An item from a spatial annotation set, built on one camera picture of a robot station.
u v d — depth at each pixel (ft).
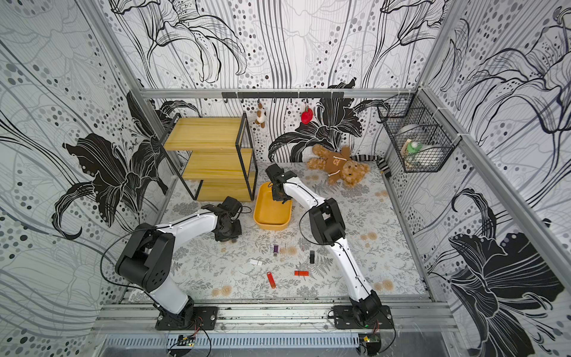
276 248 2.90
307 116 3.07
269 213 3.24
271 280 2.68
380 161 3.90
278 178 2.62
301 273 2.70
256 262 2.81
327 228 2.11
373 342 2.31
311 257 2.82
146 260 1.51
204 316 2.41
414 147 2.56
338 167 3.53
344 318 2.30
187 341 2.36
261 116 3.05
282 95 2.98
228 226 2.44
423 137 2.62
